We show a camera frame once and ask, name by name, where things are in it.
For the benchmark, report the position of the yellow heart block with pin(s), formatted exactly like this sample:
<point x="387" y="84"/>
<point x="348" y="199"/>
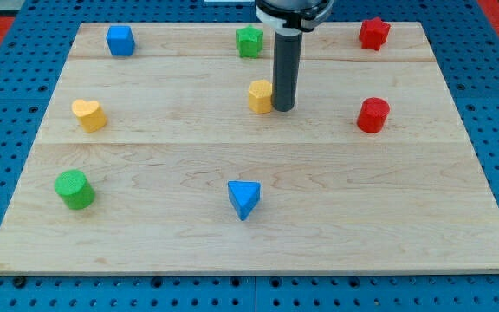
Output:
<point x="89" y="114"/>

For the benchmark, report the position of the light wooden board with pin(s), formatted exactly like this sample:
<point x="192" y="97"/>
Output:
<point x="411" y="199"/>

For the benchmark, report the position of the blue triangle block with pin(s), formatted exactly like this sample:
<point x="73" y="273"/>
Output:
<point x="244" y="196"/>

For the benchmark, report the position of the yellow hexagon block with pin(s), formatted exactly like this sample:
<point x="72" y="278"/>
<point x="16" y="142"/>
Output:
<point x="259" y="97"/>

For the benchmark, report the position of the red cylinder block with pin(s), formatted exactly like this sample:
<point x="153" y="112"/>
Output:
<point x="373" y="114"/>

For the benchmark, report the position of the blue cube block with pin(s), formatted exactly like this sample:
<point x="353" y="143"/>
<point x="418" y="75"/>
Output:
<point x="120" y="40"/>

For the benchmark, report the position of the green cylinder block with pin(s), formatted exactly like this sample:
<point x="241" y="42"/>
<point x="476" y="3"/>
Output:
<point x="74" y="189"/>

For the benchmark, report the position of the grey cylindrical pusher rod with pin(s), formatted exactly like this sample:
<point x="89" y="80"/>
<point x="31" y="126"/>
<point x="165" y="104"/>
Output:
<point x="287" y="53"/>

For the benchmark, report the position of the red star block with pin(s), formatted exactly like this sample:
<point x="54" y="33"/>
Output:
<point x="373" y="33"/>

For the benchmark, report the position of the black robot arm flange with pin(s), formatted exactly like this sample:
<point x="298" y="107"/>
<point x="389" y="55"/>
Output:
<point x="292" y="17"/>

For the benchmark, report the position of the green star block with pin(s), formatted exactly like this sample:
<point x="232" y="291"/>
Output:
<point x="249" y="41"/>

